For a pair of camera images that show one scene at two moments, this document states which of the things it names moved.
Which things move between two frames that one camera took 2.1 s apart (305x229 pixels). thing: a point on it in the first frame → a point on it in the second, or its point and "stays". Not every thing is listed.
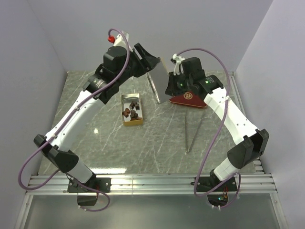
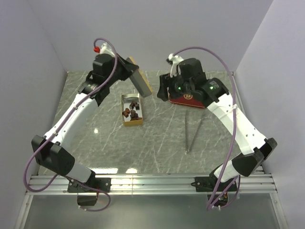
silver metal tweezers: x=187 y=151 stays
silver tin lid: x=159 y=80 → x=138 y=78
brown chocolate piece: x=125 y=113 stays
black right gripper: x=172 y=89 stays
